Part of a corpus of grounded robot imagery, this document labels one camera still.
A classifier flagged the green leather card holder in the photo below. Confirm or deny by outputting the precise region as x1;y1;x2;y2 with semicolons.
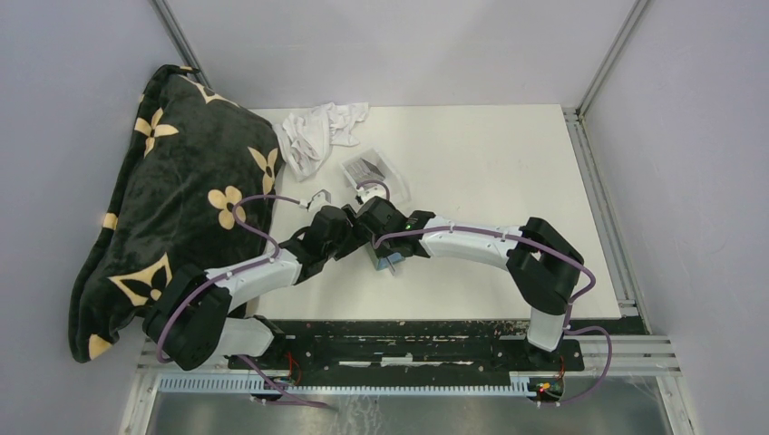
373;246;403;276

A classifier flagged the clear plastic card box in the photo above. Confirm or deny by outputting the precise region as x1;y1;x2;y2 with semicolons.
339;148;411;205

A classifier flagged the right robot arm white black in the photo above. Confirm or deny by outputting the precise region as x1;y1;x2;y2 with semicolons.
352;197;596;370

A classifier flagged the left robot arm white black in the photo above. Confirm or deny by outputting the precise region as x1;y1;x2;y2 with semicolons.
142;206;373;371

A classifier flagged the stack of credit cards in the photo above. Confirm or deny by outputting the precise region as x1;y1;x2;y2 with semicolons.
346;159;385;183

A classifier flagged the white crumpled cloth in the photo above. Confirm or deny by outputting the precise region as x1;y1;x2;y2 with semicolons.
272;102;370;182

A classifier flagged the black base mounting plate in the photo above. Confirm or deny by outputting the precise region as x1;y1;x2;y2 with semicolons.
225;318;650;389

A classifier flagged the black floral blanket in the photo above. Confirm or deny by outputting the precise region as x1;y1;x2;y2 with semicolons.
68;64;284;363

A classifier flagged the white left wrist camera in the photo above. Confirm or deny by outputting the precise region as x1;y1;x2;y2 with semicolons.
305;189;332;213

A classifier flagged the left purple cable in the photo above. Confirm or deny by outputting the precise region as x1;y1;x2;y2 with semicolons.
156;193;332;411

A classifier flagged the aluminium rail frame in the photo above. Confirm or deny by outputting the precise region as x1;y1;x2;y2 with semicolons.
121;1;696;434

